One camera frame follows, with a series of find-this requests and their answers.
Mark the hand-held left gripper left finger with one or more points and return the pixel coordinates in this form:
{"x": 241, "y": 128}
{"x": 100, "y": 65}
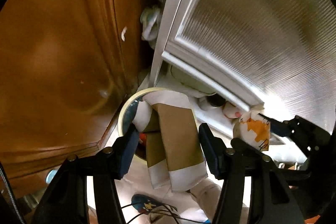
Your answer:
{"x": 130, "y": 150}

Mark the cream rimmed trash bin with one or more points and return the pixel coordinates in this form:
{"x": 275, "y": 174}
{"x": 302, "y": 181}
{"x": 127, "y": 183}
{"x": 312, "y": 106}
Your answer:
{"x": 121, "y": 119}

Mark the blue sneaker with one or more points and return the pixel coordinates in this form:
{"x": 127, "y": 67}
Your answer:
{"x": 141, "y": 203}

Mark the white door with ribbed glass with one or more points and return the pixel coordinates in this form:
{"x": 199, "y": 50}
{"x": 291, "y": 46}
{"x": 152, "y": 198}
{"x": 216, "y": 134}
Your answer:
{"x": 262, "y": 29}

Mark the orange white paper cup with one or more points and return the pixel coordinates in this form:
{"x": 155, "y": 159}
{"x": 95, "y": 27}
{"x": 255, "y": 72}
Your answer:
{"x": 252, "y": 132}

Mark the white green cloth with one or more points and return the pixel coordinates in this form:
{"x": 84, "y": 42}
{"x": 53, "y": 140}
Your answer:
{"x": 149, "y": 22}

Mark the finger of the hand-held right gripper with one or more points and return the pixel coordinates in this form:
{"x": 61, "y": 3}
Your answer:
{"x": 302, "y": 132}
{"x": 244, "y": 145}

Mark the pale green basin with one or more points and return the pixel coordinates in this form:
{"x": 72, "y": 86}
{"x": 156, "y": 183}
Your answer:
{"x": 189, "y": 82}

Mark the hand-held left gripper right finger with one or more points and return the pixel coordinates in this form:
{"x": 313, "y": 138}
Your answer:
{"x": 208, "y": 150}

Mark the brown wooden cabinet door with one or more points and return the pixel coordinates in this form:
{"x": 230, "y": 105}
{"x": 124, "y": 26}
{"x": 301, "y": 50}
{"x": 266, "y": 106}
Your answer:
{"x": 52, "y": 56}

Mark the person's white trouser leg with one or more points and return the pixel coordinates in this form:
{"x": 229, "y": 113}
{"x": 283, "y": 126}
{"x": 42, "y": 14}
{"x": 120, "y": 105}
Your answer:
{"x": 210, "y": 195}

